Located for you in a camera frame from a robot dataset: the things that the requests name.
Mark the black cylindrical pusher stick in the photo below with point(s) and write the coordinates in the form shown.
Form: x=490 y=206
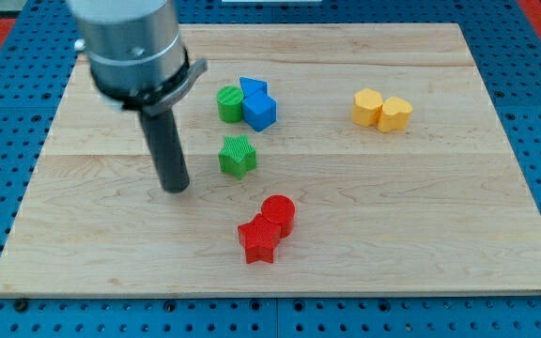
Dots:
x=163 y=142

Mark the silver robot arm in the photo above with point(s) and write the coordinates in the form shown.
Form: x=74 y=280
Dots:
x=137 y=57

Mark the green star block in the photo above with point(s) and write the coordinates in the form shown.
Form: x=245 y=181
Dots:
x=237 y=157

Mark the red star block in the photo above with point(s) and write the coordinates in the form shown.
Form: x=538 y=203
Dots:
x=259 y=238

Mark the green cylinder block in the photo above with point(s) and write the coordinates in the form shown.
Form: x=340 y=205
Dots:
x=229 y=101

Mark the blue cube block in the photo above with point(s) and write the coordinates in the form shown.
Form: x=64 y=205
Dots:
x=259 y=111

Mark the blue triangle block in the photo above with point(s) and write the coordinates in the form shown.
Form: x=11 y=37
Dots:
x=250 y=86

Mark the red cylinder block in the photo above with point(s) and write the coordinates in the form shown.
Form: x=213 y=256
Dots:
x=280 y=209

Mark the wooden board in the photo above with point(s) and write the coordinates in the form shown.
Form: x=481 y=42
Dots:
x=438 y=209

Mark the yellow hexagon block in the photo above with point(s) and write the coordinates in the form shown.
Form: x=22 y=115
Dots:
x=366 y=107

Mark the yellow heart block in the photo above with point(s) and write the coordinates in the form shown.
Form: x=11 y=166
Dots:
x=394 y=115

